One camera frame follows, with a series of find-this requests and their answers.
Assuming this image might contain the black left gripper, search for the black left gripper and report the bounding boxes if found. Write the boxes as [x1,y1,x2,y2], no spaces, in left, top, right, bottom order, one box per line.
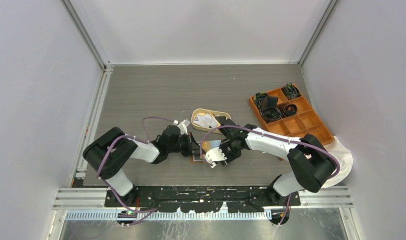
[167,131,205,157]

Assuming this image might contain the brown leather card holder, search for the brown leather card holder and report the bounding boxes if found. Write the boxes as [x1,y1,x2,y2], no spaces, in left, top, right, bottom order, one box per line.
[190,149,206,164]

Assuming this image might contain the orange credit card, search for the orange credit card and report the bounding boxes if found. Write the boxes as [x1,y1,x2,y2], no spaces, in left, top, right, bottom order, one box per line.
[201,140,222,152]

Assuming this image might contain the cream oval tray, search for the cream oval tray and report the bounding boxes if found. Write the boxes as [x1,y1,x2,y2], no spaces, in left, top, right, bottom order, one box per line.
[191,108,231,132]

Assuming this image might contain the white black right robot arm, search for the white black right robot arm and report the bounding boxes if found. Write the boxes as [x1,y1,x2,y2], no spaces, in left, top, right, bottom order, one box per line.
[205,119,341,206]

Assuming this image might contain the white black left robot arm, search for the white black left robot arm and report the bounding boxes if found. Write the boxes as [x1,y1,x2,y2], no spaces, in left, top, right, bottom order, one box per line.
[82,124,200,207]

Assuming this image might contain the white cards in tray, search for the white cards in tray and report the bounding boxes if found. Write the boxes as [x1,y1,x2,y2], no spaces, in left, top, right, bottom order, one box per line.
[193,113,219,129]

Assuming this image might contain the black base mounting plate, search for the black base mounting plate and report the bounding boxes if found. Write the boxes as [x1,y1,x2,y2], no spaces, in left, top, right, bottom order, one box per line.
[122,185,288,213]

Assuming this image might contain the blue yellow item bundle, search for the blue yellow item bundle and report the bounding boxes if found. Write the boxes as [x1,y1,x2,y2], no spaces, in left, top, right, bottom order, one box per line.
[253,92,269,107]

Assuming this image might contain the orange compartment organizer box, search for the orange compartment organizer box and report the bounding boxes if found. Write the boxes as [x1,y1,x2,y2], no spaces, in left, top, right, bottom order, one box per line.
[248,86,334,145]

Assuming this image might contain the dark green item bundle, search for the dark green item bundle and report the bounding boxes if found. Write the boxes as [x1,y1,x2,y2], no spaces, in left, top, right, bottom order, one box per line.
[282,83,301,100]

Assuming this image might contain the white bucket hat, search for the white bucket hat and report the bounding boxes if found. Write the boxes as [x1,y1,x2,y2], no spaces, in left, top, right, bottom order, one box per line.
[322,136,354,189]

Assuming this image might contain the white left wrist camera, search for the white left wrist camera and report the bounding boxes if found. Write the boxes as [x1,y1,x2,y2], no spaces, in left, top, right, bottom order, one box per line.
[176,119,190,135]

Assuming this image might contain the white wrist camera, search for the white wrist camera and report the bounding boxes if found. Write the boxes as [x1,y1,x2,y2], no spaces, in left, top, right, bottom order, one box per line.
[176,119,190,135]
[204,147,227,168]

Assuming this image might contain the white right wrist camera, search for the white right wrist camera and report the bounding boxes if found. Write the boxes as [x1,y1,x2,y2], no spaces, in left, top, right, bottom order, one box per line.
[204,147,227,168]

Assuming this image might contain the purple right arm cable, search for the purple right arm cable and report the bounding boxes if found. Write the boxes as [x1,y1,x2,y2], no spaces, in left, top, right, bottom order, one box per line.
[199,124,341,181]

